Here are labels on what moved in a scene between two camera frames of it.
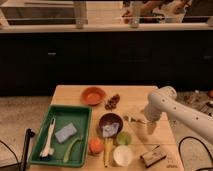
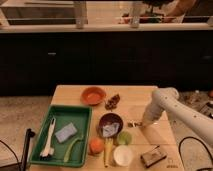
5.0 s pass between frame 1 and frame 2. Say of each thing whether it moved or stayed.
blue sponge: stayed
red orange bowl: stayed
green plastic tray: stayed
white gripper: moved
